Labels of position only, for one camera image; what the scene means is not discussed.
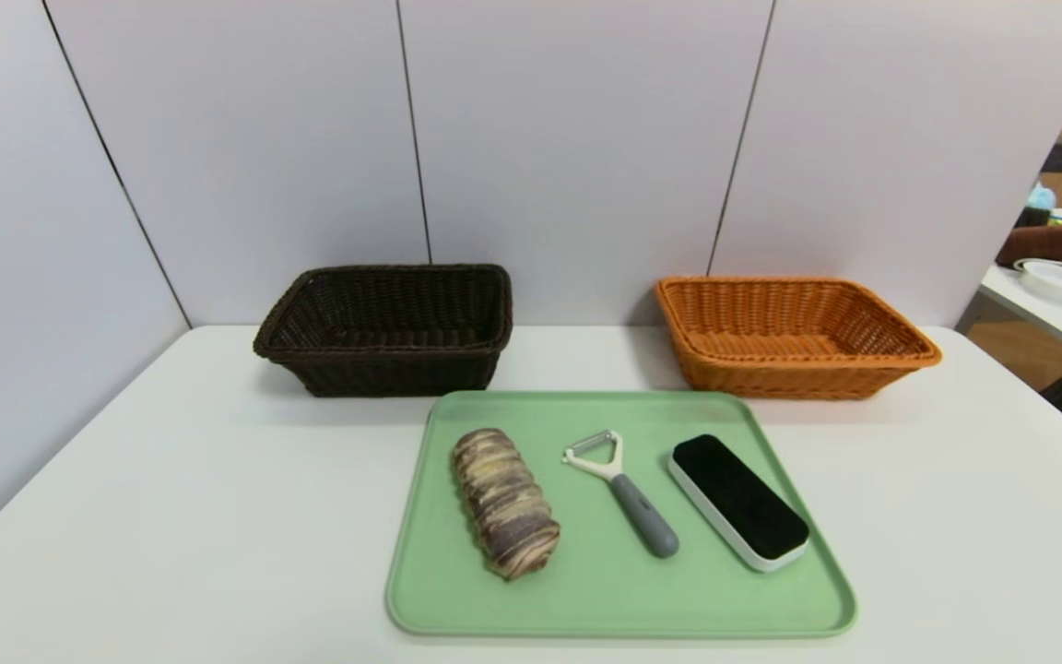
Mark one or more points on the marbled brown bread loaf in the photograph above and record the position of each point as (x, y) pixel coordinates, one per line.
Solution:
(503, 503)

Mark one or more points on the dark brown wicker basket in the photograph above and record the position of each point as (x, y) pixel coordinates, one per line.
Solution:
(383, 369)

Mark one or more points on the orange wicker basket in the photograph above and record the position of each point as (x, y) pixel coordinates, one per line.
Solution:
(789, 373)

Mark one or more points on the light green plastic tray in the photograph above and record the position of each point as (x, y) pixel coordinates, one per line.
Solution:
(623, 590)

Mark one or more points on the brown plush object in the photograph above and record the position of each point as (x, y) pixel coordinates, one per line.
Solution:
(1043, 244)

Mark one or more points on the white background table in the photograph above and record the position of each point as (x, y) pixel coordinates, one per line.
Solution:
(1056, 318)

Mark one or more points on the light blue small object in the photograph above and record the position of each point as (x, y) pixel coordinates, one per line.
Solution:
(1041, 196)

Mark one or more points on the white plastic bowl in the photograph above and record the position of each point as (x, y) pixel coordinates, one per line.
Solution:
(1056, 277)

